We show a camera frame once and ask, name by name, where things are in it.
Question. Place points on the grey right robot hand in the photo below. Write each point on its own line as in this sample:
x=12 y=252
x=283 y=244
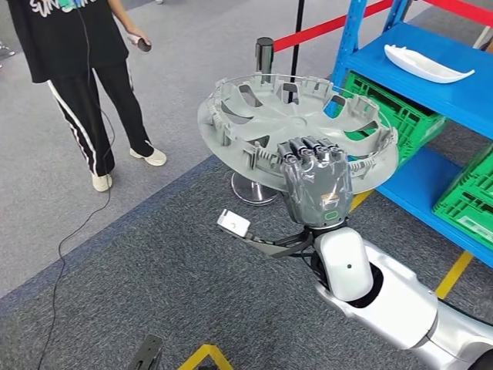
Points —
x=317 y=189

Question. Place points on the grey plastic wheel hubcap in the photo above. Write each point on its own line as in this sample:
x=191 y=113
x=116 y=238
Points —
x=269 y=122

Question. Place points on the dark handheld controller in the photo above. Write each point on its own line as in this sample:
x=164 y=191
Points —
x=144 y=46

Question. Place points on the white curved plastic part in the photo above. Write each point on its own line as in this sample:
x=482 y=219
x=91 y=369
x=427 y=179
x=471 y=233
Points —
x=424 y=66

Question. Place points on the blue metal shelf rack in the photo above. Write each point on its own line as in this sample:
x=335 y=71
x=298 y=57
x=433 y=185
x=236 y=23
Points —
x=462 y=97

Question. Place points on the green plastic crate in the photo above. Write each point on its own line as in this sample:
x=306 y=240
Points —
x=404 y=120
x=470 y=204

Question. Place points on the black stanchion with disc base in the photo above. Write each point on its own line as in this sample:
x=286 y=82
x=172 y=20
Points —
x=296 y=41

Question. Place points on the red barrier belt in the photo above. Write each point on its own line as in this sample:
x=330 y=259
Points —
x=327 y=25

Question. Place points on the standing person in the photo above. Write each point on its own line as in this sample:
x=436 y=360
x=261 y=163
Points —
x=77 y=51

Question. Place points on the black right wrist camera bracket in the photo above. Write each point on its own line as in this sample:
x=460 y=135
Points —
x=277 y=247

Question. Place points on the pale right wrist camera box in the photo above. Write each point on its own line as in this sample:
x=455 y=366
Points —
x=234 y=223

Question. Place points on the stanchion post with dark head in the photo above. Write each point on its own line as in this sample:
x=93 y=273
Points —
x=264 y=51

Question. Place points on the dark left wrist camera mount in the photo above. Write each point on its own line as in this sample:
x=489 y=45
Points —
x=146 y=352

